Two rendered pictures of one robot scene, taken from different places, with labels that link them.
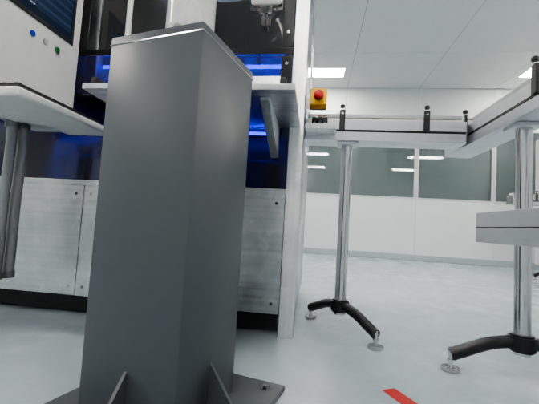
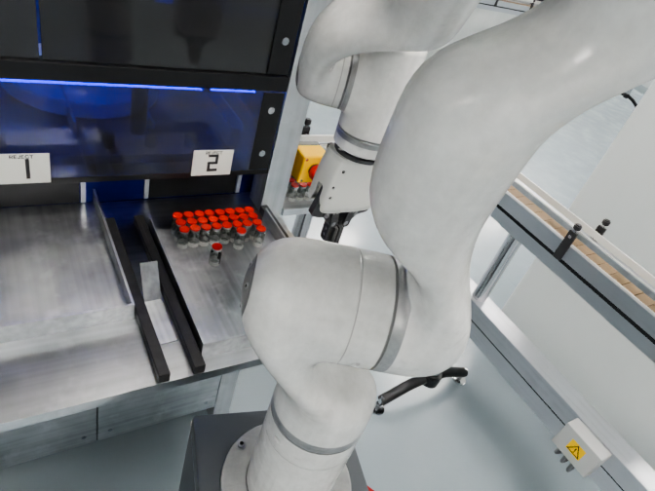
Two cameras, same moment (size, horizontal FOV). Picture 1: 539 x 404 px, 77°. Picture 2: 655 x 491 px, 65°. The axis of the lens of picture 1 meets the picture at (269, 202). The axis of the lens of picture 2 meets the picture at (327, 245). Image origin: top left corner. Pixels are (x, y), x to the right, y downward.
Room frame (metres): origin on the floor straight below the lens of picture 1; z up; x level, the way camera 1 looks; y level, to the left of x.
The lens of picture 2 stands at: (0.61, 0.56, 1.58)
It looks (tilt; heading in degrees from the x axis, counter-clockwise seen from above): 36 degrees down; 312
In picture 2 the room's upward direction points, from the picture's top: 19 degrees clockwise
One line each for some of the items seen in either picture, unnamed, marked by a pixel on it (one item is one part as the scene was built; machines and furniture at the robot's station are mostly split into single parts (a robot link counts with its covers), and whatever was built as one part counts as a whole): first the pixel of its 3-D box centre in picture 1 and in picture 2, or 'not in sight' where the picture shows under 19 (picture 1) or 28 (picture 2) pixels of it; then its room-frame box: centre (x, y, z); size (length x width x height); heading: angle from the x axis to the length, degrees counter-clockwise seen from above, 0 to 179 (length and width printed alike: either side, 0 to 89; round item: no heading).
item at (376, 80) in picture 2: not in sight; (378, 84); (1.07, 0.05, 1.35); 0.09 x 0.08 x 0.13; 53
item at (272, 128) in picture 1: (270, 131); not in sight; (1.24, 0.01, 0.79); 0.34 x 0.03 x 0.13; 172
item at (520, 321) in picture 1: (523, 237); (467, 315); (1.15, -0.86, 0.46); 0.09 x 0.09 x 0.77; 82
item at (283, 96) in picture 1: (207, 111); (142, 280); (1.29, 0.26, 0.87); 0.70 x 0.48 x 0.02; 82
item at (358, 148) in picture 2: not in sight; (365, 139); (1.07, 0.04, 1.27); 0.09 x 0.08 x 0.03; 82
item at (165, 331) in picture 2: not in sight; (158, 300); (1.19, 0.27, 0.91); 0.14 x 0.03 x 0.06; 173
